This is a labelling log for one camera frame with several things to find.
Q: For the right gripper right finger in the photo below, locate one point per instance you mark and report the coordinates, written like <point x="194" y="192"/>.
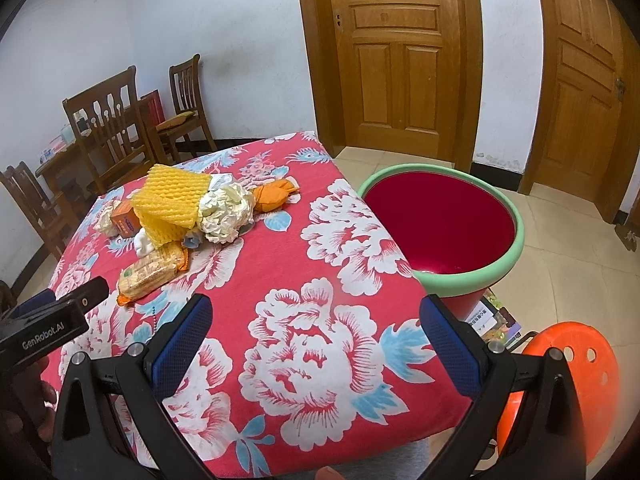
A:
<point x="479" y="370"/>

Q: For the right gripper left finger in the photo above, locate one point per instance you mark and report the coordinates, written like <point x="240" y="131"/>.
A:
<point x="88" y="440"/>

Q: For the orange biscuit packet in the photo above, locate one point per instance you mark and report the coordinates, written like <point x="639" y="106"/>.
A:
<point x="151" y="272"/>

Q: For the yellow foam fruit net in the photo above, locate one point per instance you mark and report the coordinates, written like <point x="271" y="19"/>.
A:
<point x="167" y="203"/>

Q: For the person's left hand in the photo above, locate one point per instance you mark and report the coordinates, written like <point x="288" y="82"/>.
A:
<point x="27" y="410"/>

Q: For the magazines under bucket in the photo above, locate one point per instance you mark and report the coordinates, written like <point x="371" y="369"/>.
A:
<point x="493" y="321"/>

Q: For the orange plastic stool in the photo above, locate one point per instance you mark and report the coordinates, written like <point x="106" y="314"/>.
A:
<point x="561" y="407"/>

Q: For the near-left wooden chair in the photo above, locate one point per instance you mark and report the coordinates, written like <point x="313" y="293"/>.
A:
<point x="53" y="218"/>

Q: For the crumpled tissue behind box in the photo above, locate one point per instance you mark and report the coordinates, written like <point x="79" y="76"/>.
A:
<point x="105" y="225"/>

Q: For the red bucket green rim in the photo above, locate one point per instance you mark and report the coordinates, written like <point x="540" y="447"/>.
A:
<point x="459" y="234"/>

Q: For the white tissue under net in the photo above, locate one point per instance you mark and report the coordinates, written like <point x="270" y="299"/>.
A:
<point x="143" y="245"/>

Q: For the small orange box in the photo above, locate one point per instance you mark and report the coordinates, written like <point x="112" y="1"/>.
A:
<point x="125" y="220"/>

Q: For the wooden dining table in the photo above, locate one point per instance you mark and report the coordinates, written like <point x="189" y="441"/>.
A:
<point x="62" y="162"/>

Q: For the red floral tablecloth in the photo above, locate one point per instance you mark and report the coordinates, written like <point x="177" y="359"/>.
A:
<point x="315" y="356"/>

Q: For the items on dining table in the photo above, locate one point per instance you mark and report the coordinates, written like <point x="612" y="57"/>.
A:
<point x="65" y="139"/>

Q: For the middle wooden chair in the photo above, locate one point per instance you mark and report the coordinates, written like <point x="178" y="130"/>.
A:
<point x="108" y="126"/>

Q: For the right wooden door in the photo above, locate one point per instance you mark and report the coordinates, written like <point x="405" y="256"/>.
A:
<point x="586" y="139"/>

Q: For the wooden door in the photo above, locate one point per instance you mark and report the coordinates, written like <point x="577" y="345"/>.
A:
<point x="586" y="139"/>
<point x="396" y="75"/>

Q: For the yellow seat cushion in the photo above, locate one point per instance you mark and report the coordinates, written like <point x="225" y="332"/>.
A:
<point x="175" y="121"/>

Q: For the far wooden chair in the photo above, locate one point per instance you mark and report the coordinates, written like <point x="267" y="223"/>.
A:
<point x="185" y="90"/>

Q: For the left wooden door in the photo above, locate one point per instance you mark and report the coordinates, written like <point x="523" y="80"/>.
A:
<point x="396" y="75"/>

